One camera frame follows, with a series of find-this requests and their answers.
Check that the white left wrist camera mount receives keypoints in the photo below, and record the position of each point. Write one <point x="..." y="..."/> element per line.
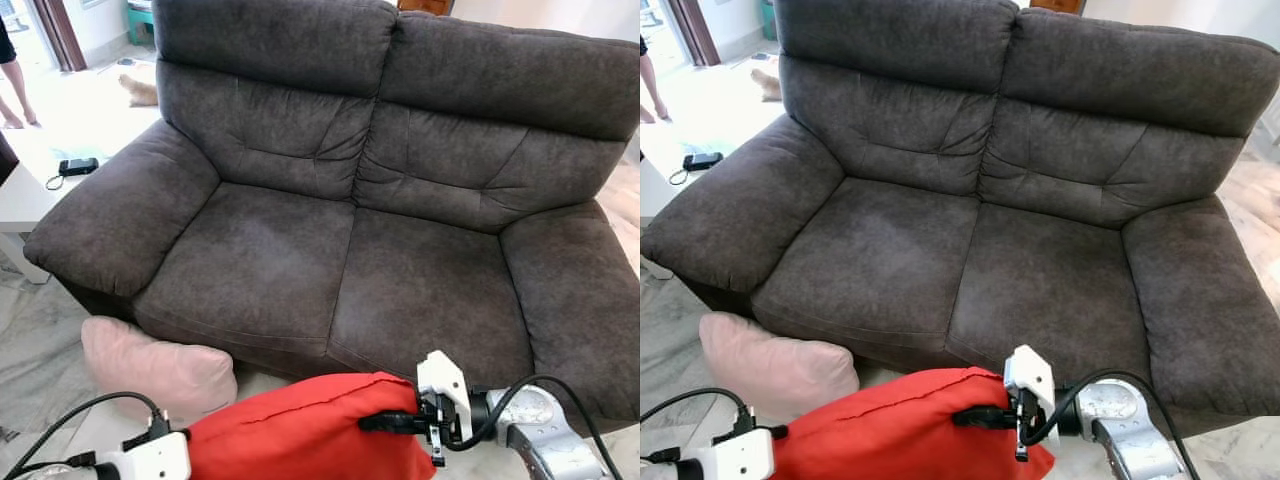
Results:
<point x="740" y="458"/>
<point x="150" y="460"/>

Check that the white side table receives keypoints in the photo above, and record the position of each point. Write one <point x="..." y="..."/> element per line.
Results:
<point x="655" y="200"/>
<point x="20" y="200"/>

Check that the red pillow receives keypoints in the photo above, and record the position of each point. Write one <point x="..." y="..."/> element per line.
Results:
<point x="300" y="435"/>
<point x="900" y="435"/>

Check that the brown door frame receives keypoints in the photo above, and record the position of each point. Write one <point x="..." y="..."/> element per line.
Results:
<point x="58" y="35"/>
<point x="695" y="30"/>

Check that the teal plastic chair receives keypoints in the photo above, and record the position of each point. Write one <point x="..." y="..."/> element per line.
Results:
<point x="140" y="22"/>
<point x="768" y="20"/>

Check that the person with bare legs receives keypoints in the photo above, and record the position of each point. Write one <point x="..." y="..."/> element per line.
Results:
<point x="652" y="90"/>
<point x="18" y="85"/>

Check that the tan cat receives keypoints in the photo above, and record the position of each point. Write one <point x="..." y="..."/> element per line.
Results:
<point x="768" y="85"/>
<point x="140" y="90"/>

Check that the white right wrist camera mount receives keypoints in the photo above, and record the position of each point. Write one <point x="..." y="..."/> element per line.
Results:
<point x="440" y="380"/>
<point x="1028" y="378"/>

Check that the pink pillow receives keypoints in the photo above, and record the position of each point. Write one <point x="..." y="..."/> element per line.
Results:
<point x="150" y="370"/>
<point x="775" y="365"/>

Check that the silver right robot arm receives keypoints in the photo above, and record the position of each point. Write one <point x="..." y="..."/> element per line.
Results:
<point x="1130" y="420"/>
<point x="540" y="430"/>

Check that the dark brown two-seat sofa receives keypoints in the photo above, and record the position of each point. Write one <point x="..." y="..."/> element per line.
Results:
<point x="1000" y="250"/>
<point x="350" y="250"/>

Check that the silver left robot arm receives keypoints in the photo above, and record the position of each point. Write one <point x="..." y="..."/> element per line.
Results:
<point x="690" y="470"/>
<point x="60" y="474"/>

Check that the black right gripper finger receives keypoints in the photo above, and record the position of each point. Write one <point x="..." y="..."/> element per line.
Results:
<point x="395" y="421"/>
<point x="985" y="416"/>

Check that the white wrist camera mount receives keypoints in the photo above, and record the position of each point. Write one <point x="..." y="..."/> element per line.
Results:
<point x="1028" y="378"/>
<point x="740" y="458"/>
<point x="150" y="460"/>
<point x="440" y="380"/>

